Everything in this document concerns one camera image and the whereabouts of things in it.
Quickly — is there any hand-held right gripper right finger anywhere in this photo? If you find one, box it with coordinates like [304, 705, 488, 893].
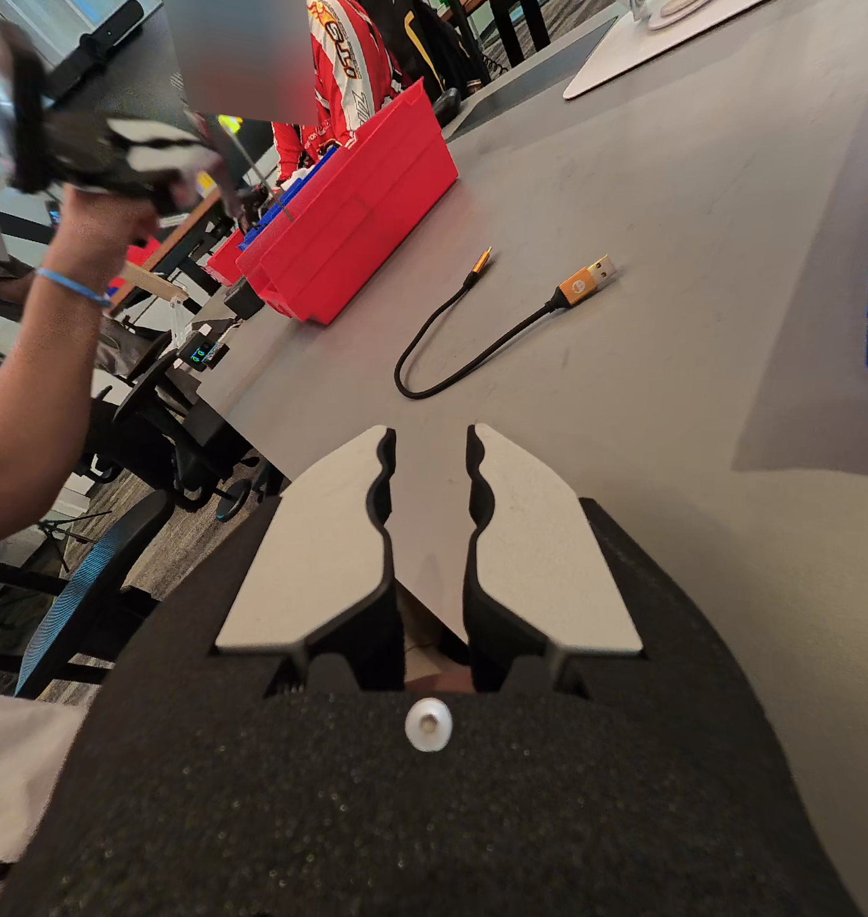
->
[463, 423, 644, 694]

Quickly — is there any white tablet stand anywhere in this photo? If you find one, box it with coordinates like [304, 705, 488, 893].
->
[563, 0, 768, 101]

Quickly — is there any red plastic bin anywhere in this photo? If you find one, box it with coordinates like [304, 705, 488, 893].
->
[235, 77, 460, 327]

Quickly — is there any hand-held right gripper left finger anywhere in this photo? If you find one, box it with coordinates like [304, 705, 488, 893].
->
[214, 424, 405, 694]

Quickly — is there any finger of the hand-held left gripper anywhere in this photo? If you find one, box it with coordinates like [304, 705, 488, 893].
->
[108, 118, 200, 148]
[128, 145, 218, 174]

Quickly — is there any person's left hand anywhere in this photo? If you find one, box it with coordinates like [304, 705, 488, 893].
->
[42, 188, 161, 292]

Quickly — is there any person's left forearm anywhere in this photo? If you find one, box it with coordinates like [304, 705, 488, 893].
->
[0, 279, 113, 553]

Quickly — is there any black yellow-striped jacket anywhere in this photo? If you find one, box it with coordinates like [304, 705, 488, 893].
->
[398, 0, 494, 97]

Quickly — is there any black cable with copper plug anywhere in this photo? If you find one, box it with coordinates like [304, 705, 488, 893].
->
[394, 245, 617, 401]

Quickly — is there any black box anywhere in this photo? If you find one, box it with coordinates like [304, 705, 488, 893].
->
[222, 276, 266, 321]

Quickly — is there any blue mesh office chair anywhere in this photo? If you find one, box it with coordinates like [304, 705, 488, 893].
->
[15, 490, 176, 699]

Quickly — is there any black office chair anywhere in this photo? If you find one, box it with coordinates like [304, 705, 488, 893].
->
[83, 344, 285, 531]

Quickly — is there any black device with green lights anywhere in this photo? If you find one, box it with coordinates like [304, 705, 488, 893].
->
[176, 326, 231, 373]

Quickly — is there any blue crate with handle slot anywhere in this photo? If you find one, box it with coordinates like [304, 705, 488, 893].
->
[237, 143, 339, 252]

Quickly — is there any blue wristband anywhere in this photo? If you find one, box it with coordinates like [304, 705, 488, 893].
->
[35, 267, 114, 310]

